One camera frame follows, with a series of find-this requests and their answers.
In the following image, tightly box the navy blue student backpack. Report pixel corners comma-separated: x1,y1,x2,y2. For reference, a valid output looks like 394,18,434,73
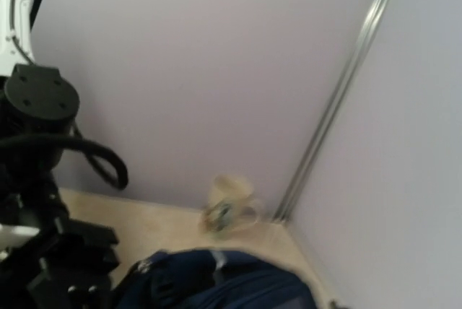
111,249,317,308

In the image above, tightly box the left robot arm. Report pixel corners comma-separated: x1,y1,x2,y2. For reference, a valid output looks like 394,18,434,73
1,0,128,308

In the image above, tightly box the white patterned ceramic cup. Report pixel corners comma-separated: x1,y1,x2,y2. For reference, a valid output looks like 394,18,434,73
200,174,263,239

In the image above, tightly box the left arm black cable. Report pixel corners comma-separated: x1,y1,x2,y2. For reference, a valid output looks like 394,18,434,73
0,134,130,191

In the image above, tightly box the left aluminium frame post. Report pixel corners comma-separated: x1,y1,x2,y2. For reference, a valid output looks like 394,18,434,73
272,0,389,222

